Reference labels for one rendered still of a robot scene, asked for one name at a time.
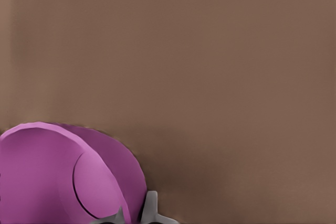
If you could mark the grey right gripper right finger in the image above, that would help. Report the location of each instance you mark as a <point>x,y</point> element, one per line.
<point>151,209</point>

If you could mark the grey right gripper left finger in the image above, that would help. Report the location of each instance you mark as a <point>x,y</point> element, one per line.
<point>115,218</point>

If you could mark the pink bowl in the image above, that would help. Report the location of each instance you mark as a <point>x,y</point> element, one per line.
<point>47,171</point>

